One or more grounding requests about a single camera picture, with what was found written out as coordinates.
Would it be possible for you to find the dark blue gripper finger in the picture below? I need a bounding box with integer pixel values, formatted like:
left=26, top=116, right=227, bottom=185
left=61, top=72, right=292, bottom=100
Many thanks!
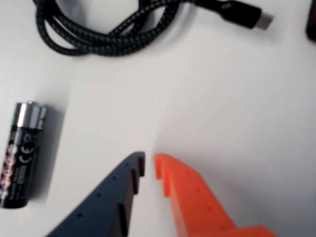
left=45, top=151, right=146, bottom=237

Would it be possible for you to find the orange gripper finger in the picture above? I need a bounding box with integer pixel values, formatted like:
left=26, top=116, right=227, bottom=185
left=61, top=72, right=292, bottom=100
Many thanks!
left=154, top=153, right=276, bottom=237

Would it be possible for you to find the black braided usb cable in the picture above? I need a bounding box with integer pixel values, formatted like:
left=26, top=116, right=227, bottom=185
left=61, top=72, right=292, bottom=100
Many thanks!
left=32, top=0, right=275, bottom=58

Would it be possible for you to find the black silver AA battery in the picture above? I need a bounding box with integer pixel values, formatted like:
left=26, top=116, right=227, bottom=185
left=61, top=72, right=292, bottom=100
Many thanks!
left=0, top=100, right=49, bottom=210

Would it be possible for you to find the black ring-shaped device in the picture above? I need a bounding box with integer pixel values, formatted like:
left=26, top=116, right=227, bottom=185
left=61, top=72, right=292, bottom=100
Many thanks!
left=306, top=0, right=316, bottom=41

